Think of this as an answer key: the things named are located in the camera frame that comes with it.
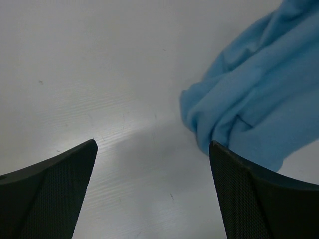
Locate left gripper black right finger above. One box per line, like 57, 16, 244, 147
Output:
209, 141, 319, 239

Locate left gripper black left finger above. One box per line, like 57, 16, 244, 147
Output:
0, 139, 98, 239

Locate light blue shorts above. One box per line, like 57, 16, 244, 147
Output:
180, 0, 319, 171

